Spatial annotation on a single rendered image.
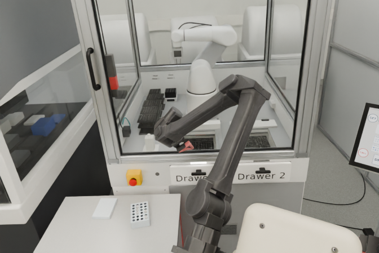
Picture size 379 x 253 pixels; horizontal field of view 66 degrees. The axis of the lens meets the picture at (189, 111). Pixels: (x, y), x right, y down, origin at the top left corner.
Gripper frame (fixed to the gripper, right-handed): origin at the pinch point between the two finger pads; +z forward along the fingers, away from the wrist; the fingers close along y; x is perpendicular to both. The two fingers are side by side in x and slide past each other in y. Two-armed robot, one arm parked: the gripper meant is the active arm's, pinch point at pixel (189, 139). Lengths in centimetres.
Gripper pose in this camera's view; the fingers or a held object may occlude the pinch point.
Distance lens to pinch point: 134.5
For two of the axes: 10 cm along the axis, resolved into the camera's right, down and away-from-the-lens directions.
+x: -7.3, 5.6, 3.9
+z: 6.3, 3.3, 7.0
